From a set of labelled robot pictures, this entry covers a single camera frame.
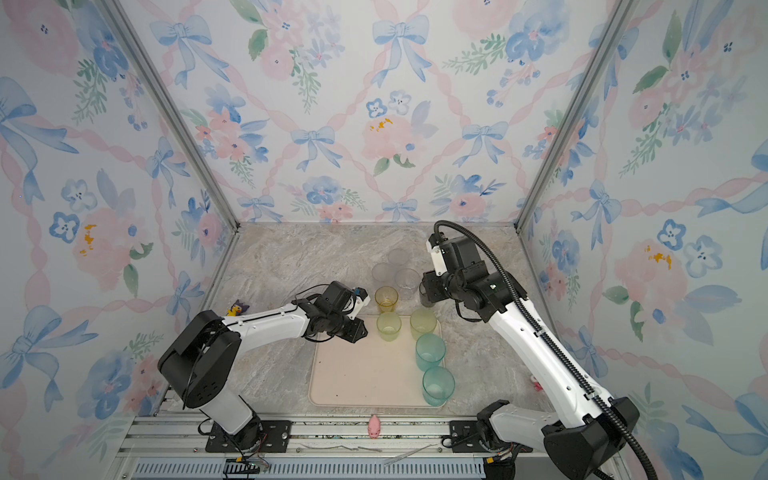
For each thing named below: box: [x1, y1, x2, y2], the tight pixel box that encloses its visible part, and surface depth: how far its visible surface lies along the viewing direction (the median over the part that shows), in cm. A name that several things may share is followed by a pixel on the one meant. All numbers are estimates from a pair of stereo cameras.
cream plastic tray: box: [308, 316, 428, 408], surface depth 84 cm
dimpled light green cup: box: [376, 312, 402, 342], surface depth 92 cm
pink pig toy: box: [368, 414, 381, 439], surface depth 76 cm
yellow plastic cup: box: [374, 286, 399, 313], surface depth 95 cm
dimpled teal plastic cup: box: [422, 366, 456, 407], surface depth 76 cm
